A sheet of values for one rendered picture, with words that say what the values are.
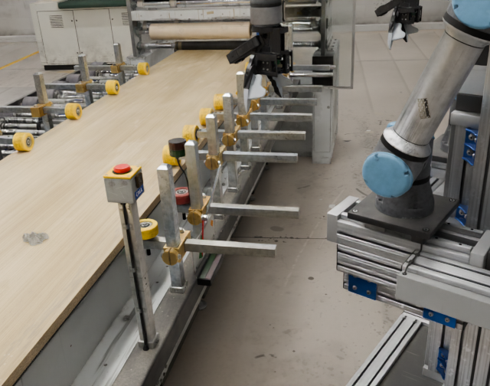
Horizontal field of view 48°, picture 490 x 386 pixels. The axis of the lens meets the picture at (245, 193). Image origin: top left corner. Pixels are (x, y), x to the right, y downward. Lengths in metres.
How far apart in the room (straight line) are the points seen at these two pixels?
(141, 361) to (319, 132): 3.16
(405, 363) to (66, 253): 1.32
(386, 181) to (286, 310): 1.64
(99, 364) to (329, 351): 1.22
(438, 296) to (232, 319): 1.57
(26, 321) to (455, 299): 1.01
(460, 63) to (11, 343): 1.14
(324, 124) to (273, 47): 3.07
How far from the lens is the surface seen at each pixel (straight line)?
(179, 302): 1.76
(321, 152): 4.50
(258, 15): 1.36
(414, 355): 2.33
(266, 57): 1.36
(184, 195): 1.94
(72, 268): 1.63
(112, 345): 1.77
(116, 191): 1.35
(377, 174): 1.30
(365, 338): 2.71
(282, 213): 1.90
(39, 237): 1.82
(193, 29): 4.45
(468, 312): 1.40
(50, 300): 1.52
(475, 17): 1.16
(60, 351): 1.60
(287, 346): 2.64
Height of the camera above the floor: 1.72
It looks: 25 degrees down
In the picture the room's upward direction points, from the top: 3 degrees counter-clockwise
